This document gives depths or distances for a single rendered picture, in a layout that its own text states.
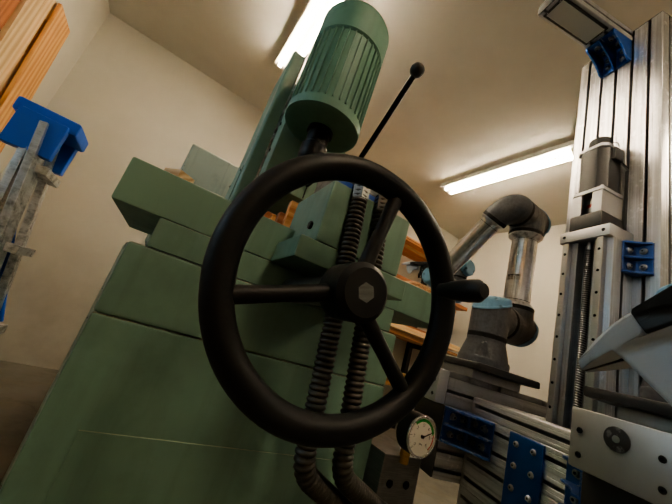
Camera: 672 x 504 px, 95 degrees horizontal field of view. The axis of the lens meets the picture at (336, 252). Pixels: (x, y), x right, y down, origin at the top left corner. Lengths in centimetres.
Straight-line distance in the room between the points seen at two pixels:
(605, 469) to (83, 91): 343
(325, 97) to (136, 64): 286
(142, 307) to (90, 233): 257
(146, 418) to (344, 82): 68
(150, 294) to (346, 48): 63
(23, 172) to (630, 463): 148
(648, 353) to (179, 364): 44
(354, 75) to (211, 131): 261
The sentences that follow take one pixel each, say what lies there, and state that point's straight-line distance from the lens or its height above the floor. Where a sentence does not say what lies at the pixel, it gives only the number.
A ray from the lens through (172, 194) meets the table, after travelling 46.
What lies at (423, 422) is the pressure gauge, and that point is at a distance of 57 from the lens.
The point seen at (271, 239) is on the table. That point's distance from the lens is 47.
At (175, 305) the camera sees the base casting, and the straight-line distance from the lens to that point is 45.
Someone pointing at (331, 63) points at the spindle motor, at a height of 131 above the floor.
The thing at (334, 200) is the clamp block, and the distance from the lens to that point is 42.
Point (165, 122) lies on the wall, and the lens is 326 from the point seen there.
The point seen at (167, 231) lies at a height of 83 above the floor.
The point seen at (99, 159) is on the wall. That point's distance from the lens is 312.
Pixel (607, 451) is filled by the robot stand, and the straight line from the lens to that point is 68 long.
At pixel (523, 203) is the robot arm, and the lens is 130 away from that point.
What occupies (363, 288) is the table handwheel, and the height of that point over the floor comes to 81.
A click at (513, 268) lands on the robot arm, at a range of 130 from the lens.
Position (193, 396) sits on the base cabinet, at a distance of 47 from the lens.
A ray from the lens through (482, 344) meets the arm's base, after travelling 109.
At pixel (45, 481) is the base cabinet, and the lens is 50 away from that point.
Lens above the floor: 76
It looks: 15 degrees up
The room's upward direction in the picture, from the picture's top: 17 degrees clockwise
